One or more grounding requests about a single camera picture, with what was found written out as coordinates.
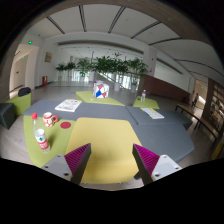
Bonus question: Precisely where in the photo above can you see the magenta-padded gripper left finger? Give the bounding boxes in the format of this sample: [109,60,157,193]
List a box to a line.
[41,143,92,185]

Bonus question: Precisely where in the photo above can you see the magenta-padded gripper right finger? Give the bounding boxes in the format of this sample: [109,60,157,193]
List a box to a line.
[132,143,183,185]

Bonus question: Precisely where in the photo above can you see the clear red-capped water bottle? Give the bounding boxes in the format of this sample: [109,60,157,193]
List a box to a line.
[30,112,52,154]

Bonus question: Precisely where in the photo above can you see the flat round red coaster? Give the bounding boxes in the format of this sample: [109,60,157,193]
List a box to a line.
[59,121,72,130]

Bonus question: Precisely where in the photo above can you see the white yellow printed booklet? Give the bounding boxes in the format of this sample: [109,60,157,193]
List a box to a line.
[140,107,165,120]

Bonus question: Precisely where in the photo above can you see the red and white mug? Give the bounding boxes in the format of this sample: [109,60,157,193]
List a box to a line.
[42,111,60,128]

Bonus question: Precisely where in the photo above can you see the white printed magazine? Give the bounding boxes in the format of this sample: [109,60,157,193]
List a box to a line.
[54,98,83,113]

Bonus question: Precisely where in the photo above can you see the dark wooden bench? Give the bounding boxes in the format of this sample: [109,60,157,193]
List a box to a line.
[175,103,224,141]

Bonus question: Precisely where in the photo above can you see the red blue white geometric cube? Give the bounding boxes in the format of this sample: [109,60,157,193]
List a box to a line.
[92,81,110,99]

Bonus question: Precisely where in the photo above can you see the person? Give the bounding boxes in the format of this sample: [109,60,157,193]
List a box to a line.
[190,92,200,108]

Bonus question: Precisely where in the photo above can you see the lime green seat block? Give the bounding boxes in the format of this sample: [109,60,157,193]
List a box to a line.
[4,92,33,117]

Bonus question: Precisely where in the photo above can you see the dark grey seat block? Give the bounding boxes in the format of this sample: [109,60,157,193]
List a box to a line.
[0,102,16,130]

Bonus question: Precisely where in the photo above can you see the black bag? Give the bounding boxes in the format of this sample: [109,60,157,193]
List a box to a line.
[17,86,32,98]

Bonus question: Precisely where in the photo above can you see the wooden shelf unit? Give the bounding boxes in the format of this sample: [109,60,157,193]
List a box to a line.
[203,78,224,134]

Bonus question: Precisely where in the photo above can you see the row of potted green plants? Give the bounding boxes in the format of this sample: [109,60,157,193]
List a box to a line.
[54,52,149,94]

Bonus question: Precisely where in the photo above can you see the framed wall picture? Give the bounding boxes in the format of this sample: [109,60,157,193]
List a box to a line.
[44,51,54,64]

